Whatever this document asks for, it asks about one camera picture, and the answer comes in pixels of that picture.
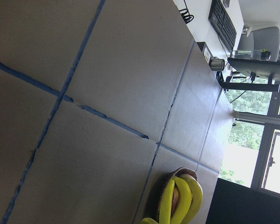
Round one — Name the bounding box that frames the yellow banana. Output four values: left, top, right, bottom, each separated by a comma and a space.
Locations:
179, 174, 203, 224
170, 176, 192, 224
159, 179, 175, 224
140, 217, 159, 224

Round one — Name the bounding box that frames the brown wicker basket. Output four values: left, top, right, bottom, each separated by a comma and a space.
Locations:
142, 167, 197, 222

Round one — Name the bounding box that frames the red mango fruit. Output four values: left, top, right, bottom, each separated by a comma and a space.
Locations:
171, 186, 179, 215

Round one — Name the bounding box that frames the small black box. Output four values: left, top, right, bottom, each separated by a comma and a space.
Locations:
197, 42, 212, 63

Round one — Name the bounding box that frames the small metal cup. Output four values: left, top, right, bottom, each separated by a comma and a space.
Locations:
210, 58, 225, 71

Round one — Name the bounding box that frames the black keyboard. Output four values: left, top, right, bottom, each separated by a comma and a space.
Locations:
208, 0, 237, 52

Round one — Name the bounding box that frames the black monitor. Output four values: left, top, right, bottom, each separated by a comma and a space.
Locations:
228, 57, 280, 81

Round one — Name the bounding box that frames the grey office chair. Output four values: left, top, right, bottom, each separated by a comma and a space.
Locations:
237, 26, 280, 62

